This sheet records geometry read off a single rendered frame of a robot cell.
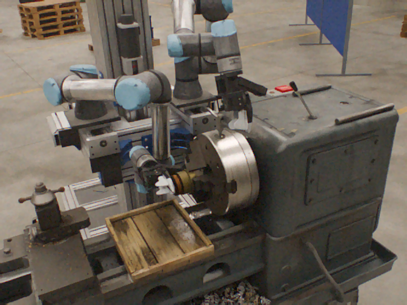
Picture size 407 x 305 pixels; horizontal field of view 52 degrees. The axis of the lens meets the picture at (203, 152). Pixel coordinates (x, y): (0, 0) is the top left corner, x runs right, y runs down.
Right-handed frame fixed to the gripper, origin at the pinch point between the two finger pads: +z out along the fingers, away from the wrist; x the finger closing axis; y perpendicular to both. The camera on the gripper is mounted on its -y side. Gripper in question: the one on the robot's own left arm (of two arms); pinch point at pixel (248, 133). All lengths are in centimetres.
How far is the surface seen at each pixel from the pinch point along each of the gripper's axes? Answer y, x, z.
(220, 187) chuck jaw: 7.9, -11.0, 17.7
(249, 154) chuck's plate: -5.1, -10.2, 8.8
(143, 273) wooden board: 40, -14, 38
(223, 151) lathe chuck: 3.9, -11.8, 5.8
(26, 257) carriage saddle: 73, -39, 29
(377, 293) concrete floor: -98, -56, 119
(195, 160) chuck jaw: 9.6, -24.7, 8.9
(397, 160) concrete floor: -237, -157, 83
